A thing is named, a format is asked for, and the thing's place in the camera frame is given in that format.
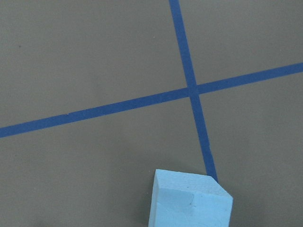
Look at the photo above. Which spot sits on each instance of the light blue foam block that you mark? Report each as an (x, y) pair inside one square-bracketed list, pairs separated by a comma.
[(188, 200)]

